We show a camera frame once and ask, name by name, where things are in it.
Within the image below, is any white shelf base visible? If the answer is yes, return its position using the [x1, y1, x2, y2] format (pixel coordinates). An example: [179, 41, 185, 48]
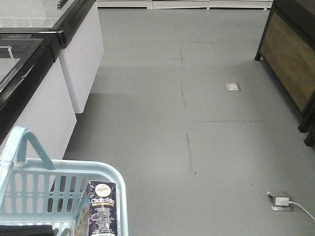
[96, 0, 273, 10]

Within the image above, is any white power adapter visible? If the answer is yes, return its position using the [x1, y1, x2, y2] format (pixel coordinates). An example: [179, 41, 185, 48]
[273, 196, 290, 207]

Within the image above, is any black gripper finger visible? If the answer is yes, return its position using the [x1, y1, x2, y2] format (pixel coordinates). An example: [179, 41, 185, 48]
[0, 225, 53, 236]

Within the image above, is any near white chest freezer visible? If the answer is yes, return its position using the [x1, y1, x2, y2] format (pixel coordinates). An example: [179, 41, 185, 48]
[0, 33, 77, 160]

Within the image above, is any far steel floor socket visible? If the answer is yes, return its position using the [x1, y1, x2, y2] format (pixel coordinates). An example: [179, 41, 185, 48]
[225, 83, 241, 91]

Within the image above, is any white chest freezer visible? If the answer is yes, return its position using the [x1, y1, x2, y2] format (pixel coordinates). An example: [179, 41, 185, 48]
[0, 0, 104, 114]
[0, 33, 77, 160]

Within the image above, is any far white chest freezer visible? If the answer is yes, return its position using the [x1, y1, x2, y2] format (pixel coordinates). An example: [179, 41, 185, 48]
[0, 0, 104, 114]

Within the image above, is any open floor socket box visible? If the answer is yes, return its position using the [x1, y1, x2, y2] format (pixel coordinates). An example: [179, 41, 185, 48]
[266, 191, 293, 212]

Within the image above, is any light blue plastic basket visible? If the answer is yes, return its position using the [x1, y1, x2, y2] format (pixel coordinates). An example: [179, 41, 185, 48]
[0, 126, 128, 236]

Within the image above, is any Chocofello cookie box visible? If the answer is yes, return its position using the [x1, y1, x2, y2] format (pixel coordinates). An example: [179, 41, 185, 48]
[73, 180, 117, 236]

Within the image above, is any wooden black-framed produce stand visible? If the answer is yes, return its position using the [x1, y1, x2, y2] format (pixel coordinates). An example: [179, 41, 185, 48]
[254, 0, 315, 147]

